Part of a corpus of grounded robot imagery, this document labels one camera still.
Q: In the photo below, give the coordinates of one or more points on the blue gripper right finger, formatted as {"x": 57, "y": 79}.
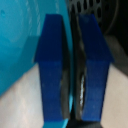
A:
{"x": 96, "y": 66}

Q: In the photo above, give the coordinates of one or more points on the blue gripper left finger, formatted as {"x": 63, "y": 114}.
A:
{"x": 51, "y": 66}

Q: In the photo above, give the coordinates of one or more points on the black air fryer drawer basket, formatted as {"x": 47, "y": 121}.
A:
{"x": 103, "y": 13}

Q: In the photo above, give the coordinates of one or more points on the blue plastic bowl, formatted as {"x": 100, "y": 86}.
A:
{"x": 23, "y": 36}

